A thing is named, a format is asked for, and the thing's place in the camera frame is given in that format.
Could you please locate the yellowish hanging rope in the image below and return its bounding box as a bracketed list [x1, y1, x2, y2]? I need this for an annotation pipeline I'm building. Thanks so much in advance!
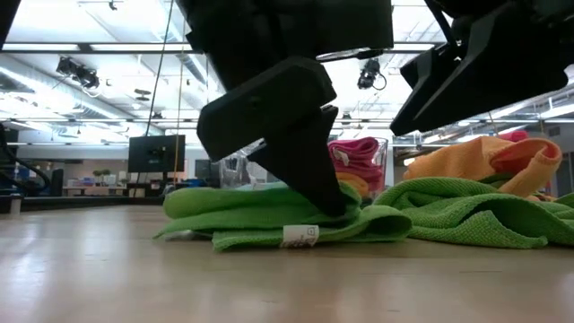
[172, 20, 187, 185]

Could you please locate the black ceiling fixture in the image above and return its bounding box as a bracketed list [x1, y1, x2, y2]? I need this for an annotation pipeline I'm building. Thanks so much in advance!
[56, 56, 100, 90]

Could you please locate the orange microfiber towel with label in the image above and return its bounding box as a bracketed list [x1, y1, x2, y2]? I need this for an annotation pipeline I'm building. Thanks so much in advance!
[335, 172, 371, 198]

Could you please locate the low background workbench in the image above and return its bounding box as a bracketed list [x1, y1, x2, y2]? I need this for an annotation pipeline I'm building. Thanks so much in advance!
[62, 169, 132, 197]

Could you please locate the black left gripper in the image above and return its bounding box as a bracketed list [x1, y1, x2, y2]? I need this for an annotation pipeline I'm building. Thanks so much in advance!
[177, 0, 395, 162]

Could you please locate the red rounded background object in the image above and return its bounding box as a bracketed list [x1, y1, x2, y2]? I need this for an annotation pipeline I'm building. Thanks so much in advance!
[498, 129, 531, 143]

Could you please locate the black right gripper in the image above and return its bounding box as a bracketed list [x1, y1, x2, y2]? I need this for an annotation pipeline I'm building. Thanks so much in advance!
[389, 0, 574, 135]

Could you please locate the black monitor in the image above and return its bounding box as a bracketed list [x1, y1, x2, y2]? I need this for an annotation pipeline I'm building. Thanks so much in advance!
[128, 134, 187, 174]

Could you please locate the dark background equipment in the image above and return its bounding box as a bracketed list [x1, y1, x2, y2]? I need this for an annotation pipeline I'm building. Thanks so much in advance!
[0, 120, 65, 214]

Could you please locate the large green microfiber towel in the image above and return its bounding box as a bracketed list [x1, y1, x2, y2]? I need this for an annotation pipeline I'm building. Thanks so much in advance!
[374, 177, 574, 250]

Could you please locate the dark hanging cable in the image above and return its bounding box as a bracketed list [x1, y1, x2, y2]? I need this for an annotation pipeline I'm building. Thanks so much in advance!
[145, 0, 176, 135]

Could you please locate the small green microfiber towel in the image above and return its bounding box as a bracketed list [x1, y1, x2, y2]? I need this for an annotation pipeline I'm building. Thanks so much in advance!
[154, 181, 413, 252]

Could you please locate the black overhead rig beam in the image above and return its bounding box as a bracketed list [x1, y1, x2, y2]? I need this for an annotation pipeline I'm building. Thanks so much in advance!
[0, 41, 449, 56]

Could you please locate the clear plastic bin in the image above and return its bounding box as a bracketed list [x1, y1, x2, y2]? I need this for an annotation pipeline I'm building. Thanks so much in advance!
[218, 136, 389, 199]

